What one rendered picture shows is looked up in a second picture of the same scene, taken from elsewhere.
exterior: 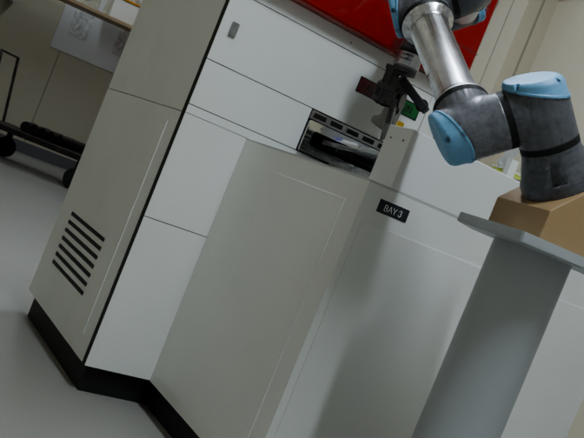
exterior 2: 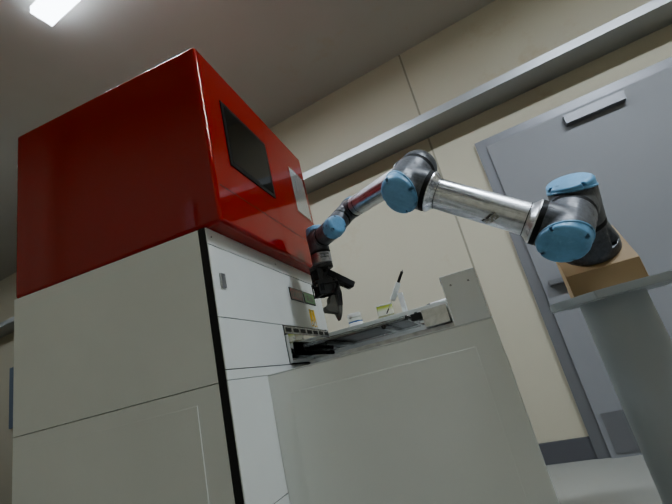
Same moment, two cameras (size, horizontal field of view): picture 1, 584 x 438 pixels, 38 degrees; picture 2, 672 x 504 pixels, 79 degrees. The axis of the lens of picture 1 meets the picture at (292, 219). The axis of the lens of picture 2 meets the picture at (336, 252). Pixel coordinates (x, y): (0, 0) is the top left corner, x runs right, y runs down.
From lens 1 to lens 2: 1.58 m
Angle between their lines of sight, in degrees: 47
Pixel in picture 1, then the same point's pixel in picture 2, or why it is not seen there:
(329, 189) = (444, 350)
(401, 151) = (475, 287)
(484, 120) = (590, 212)
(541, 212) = (630, 261)
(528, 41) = not seen: hidden behind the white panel
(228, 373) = not seen: outside the picture
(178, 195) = (258, 471)
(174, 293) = not seen: outside the picture
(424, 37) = (460, 193)
